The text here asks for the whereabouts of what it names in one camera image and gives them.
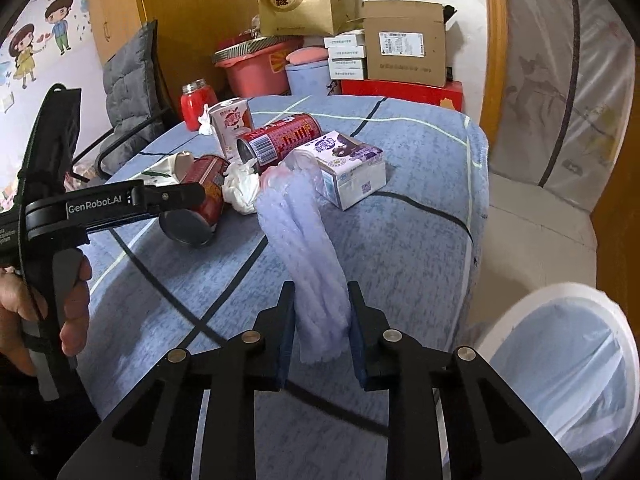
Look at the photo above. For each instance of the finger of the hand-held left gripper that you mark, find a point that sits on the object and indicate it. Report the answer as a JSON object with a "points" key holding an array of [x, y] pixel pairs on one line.
{"points": [[175, 197]]}

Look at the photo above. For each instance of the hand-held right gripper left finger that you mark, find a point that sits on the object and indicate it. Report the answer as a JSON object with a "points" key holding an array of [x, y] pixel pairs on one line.
{"points": [[287, 340]]}

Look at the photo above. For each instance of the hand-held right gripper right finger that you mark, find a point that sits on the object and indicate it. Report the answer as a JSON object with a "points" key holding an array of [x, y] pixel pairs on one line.
{"points": [[357, 340]]}

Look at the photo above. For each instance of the red drink can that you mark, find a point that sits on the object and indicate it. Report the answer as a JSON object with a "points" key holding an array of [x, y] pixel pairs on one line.
{"points": [[285, 137], [212, 177]]}

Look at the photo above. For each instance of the strawberry milk carton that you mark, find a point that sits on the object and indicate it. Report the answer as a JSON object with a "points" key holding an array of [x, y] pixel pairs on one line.
{"points": [[230, 120]]}

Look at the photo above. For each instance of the translucent plastic bag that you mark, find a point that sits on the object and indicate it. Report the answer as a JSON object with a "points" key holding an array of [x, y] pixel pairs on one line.
{"points": [[300, 240]]}

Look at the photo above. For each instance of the clear bin liner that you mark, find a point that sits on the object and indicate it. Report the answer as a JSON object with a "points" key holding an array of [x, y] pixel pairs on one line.
{"points": [[550, 360]]}

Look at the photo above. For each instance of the white trash bin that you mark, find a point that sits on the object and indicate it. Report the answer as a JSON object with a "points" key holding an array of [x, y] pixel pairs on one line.
{"points": [[565, 294]]}

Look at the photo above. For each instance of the person's left hand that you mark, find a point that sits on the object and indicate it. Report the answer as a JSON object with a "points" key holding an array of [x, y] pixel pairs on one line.
{"points": [[77, 310]]}

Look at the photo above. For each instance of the white tissue pack leaf print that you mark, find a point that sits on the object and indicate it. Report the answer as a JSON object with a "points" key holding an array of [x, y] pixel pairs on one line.
{"points": [[160, 172]]}

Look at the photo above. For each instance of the small crumpled white tissue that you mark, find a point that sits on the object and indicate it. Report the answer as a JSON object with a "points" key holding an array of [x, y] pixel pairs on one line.
{"points": [[206, 122]]}

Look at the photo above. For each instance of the blue checked blanket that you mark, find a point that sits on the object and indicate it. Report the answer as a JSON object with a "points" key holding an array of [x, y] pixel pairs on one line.
{"points": [[400, 260]]}

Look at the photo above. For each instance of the red bottle with metal lid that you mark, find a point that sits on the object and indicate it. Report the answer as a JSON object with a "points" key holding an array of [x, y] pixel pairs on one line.
{"points": [[195, 105]]}

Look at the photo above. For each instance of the grey cushioned chair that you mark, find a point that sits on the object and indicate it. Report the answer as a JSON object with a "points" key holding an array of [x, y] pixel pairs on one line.
{"points": [[132, 85]]}

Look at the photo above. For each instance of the pink plastic bucket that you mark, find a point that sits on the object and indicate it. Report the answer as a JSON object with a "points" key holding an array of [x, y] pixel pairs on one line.
{"points": [[250, 80]]}

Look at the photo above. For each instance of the purple milk carton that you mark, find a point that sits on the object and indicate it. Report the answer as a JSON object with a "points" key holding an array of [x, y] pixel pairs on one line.
{"points": [[350, 170]]}

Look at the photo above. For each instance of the light blue stool pink top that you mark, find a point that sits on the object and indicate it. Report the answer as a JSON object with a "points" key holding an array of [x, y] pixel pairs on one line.
{"points": [[307, 77]]}

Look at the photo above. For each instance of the wooden wardrobe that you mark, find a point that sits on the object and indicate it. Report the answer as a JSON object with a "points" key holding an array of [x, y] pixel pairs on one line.
{"points": [[200, 10]]}

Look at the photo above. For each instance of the small white box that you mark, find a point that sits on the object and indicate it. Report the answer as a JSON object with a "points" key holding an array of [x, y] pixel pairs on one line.
{"points": [[347, 52], [345, 41], [347, 63], [347, 74]]}

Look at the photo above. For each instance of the person's dark trouser leg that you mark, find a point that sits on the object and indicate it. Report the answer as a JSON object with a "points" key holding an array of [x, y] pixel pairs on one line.
{"points": [[50, 435]]}

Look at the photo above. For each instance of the flat red box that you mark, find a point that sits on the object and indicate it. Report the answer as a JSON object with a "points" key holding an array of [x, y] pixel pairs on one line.
{"points": [[400, 92]]}

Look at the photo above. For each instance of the cardboard box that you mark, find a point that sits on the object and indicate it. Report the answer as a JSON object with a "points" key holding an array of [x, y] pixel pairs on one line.
{"points": [[400, 70]]}

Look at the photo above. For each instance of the wooden door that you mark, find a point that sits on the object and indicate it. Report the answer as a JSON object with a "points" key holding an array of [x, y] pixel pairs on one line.
{"points": [[617, 210]]}

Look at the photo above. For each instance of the plastic wrapped printed mattress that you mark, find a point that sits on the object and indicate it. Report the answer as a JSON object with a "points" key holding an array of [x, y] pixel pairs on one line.
{"points": [[550, 85]]}

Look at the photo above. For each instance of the black chair frame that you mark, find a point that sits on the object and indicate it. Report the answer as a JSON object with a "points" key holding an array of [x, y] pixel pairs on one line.
{"points": [[95, 145]]}

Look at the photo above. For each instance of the white wall switch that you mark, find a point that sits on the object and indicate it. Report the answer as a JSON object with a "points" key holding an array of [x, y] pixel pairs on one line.
{"points": [[6, 102]]}

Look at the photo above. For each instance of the cartoon couple wall sticker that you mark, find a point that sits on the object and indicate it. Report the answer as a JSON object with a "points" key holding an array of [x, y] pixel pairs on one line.
{"points": [[25, 50]]}

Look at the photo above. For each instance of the wooden door frame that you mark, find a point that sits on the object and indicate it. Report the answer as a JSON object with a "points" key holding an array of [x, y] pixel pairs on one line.
{"points": [[492, 35]]}

